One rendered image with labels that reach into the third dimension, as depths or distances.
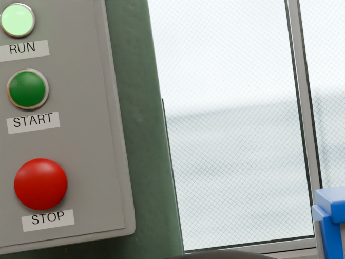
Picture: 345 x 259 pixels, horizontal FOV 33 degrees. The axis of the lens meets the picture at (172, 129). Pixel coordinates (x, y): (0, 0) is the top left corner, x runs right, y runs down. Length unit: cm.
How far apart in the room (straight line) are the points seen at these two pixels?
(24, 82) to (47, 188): 6
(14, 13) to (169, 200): 17
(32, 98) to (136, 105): 9
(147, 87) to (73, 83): 8
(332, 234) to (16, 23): 95
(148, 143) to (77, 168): 8
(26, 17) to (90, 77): 5
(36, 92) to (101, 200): 7
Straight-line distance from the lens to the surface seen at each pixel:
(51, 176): 34
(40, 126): 35
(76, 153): 35
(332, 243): 121
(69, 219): 35
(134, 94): 41
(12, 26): 35
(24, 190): 34
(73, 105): 35
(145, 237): 42
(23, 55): 35
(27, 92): 34
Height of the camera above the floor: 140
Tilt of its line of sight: 3 degrees down
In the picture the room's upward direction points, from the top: 8 degrees counter-clockwise
